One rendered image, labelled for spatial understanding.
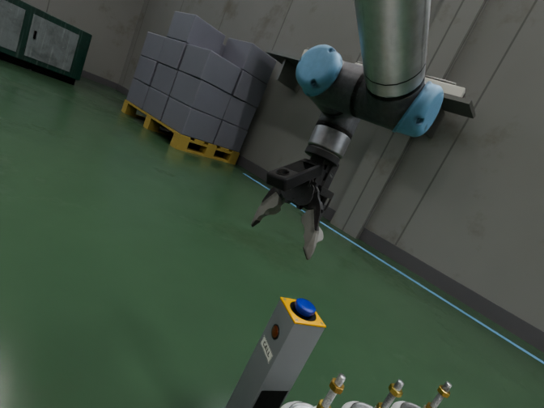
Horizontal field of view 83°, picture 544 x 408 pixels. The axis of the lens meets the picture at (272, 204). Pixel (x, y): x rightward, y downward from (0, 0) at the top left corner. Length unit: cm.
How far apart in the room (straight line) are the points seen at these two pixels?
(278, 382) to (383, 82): 53
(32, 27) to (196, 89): 240
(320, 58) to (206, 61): 287
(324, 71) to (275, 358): 48
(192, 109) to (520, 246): 301
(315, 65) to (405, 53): 16
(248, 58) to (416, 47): 330
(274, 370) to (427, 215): 244
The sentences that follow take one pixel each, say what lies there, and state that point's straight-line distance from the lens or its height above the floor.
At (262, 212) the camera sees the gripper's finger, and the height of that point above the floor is 43.
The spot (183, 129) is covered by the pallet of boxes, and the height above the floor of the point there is 22.
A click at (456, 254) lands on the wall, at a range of 289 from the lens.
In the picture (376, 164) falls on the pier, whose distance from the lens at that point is 299.
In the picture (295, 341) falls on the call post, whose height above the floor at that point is 28.
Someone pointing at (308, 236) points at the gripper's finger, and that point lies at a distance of 58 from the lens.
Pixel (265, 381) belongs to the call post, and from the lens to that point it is 65.
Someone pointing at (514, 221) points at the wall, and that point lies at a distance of 287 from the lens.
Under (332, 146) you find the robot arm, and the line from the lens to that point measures 60.
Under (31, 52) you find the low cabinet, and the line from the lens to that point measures 515.
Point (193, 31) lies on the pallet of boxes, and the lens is 379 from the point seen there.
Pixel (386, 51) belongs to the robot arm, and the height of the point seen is 72.
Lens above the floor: 59
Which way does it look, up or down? 12 degrees down
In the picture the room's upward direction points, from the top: 25 degrees clockwise
